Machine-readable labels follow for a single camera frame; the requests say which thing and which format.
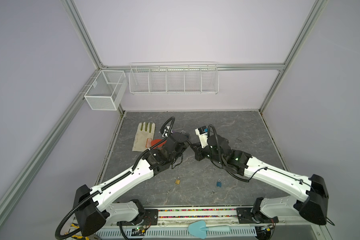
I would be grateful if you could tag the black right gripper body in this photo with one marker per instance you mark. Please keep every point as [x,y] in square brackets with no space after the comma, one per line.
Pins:
[202,153]

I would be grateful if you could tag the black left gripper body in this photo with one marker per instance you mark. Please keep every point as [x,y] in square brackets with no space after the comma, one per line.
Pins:
[186,144]

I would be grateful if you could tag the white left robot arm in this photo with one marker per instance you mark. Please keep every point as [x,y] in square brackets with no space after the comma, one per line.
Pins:
[147,165]

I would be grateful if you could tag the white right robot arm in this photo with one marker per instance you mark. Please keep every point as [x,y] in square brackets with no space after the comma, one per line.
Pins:
[308,197]

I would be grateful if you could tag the red rubber glove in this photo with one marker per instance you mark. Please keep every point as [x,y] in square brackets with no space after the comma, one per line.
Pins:
[150,143]

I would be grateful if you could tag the cream and green work glove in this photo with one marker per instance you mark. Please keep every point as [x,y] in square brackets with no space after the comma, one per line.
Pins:
[145,134]

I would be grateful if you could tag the brass padlock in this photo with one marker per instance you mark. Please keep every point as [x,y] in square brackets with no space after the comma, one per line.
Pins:
[178,180]

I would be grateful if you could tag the teal garden trowel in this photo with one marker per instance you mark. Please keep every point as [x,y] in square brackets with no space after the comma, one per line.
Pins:
[199,229]

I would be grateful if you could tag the white mesh box basket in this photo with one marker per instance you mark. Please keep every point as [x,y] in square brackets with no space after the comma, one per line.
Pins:
[106,91]

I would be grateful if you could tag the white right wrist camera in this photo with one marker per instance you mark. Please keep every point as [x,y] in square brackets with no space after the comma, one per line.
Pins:
[202,133]

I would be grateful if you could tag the white wire shelf basket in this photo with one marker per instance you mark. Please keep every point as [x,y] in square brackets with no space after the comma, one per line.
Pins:
[174,78]

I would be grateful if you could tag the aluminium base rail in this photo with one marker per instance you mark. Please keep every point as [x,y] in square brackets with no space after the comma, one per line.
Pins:
[198,213]

